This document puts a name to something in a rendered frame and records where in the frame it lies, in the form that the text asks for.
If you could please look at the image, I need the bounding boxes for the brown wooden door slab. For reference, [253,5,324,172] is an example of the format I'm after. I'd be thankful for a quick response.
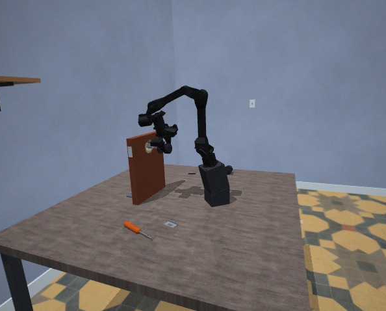
[126,131,166,206]

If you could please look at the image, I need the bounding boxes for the orange-handled screwdriver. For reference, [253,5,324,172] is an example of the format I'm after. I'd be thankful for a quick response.
[123,221,151,239]

